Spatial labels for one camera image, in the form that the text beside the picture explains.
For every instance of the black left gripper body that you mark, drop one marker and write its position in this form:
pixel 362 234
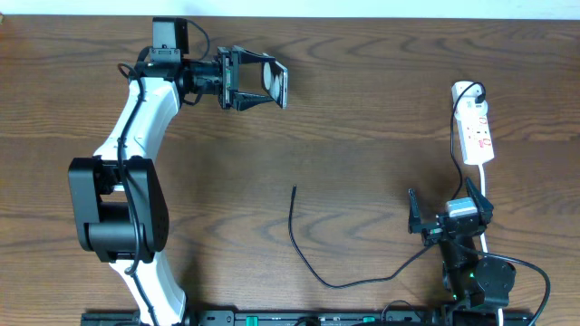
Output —
pixel 214 77

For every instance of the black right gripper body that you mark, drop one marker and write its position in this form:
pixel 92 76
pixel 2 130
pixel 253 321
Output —
pixel 431 235

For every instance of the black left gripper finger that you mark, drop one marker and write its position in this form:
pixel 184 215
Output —
pixel 244 100
pixel 245 56

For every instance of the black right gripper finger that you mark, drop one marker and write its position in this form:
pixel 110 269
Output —
pixel 415 226
pixel 485 208

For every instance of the black smartphone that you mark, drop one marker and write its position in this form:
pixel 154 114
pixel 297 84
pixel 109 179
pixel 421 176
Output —
pixel 275 82

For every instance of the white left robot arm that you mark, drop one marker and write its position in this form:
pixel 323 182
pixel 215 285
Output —
pixel 119 208

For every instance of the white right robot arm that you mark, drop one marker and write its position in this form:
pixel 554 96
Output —
pixel 479 283

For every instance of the white charger adapter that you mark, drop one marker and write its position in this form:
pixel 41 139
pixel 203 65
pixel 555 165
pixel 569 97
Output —
pixel 469 95

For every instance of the white power strip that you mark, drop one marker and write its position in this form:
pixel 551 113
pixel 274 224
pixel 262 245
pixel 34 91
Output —
pixel 475 138

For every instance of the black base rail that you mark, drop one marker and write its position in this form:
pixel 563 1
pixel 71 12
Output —
pixel 391 317

